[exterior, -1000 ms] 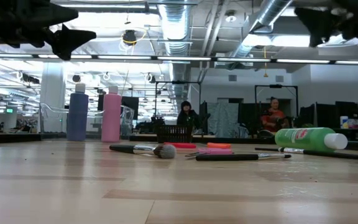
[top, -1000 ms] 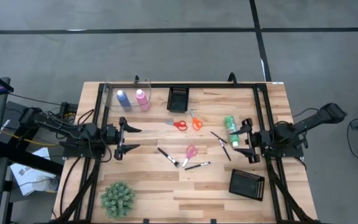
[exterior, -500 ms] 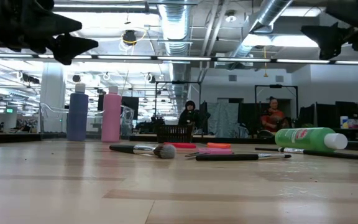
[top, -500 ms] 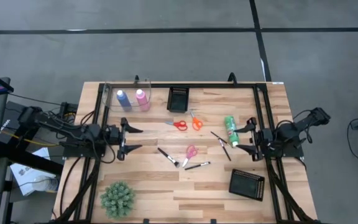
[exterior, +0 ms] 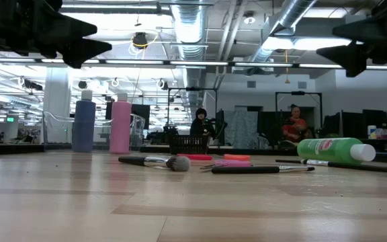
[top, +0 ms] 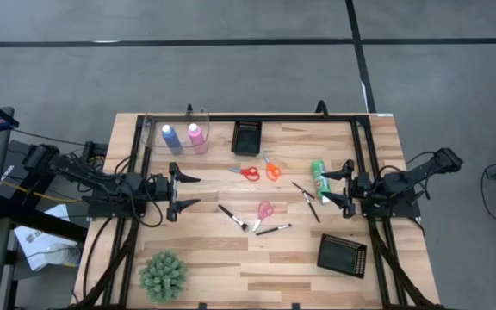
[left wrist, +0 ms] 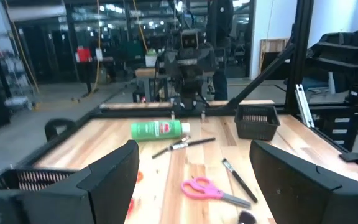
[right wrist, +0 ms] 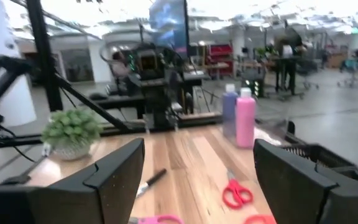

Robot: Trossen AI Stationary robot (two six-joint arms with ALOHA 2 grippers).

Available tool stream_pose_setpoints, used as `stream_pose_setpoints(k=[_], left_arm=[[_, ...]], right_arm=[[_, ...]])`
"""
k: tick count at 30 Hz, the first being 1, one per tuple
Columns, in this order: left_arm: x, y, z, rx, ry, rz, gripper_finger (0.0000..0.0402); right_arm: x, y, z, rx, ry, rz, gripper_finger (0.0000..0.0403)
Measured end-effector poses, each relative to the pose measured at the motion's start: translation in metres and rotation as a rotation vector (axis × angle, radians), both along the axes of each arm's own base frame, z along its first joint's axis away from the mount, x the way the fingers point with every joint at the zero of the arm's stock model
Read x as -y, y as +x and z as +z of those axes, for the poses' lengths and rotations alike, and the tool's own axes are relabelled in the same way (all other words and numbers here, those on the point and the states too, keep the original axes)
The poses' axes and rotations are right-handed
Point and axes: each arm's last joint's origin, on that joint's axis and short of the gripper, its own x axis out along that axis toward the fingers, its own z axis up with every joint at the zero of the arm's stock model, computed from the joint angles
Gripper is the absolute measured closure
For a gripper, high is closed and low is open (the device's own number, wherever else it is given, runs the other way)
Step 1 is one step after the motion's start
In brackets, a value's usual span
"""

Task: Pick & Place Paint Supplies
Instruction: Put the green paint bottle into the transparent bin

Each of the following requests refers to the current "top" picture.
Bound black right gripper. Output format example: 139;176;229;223
320;159;383;219

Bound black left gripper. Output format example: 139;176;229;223
144;161;202;223

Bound green paint bottle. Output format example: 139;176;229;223
310;159;332;205

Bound thin black paint brush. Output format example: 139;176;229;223
291;181;317;201
302;191;321;224
255;223;293;237

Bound blue paint bottle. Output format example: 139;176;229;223
160;124;184;156

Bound fluffy black brush silver ferrule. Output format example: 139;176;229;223
217;203;250;233

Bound pink paint bottle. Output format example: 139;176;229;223
187;122;209;155

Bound red scissors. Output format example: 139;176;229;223
228;166;261;183

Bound orange scissors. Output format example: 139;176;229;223
261;152;282;182

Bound clear plastic bin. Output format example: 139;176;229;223
140;112;212;156

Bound black slotted plastic basket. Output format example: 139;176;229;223
230;120;264;157
316;232;369;280

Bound green potted plant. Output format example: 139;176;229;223
138;250;189;303

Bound white paper sheets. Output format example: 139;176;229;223
14;203;84;272

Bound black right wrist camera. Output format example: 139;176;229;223
356;171;373;193

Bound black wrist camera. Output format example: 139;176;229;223
149;172;170;194
356;171;373;193

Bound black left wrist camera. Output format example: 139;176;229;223
149;172;170;194

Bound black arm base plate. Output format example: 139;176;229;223
362;200;421;219
86;200;148;219

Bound black aluminium table frame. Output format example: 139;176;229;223
71;112;443;310

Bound black table cable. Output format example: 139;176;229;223
82;217;115;302

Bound yellow cable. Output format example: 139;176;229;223
0;179;84;204

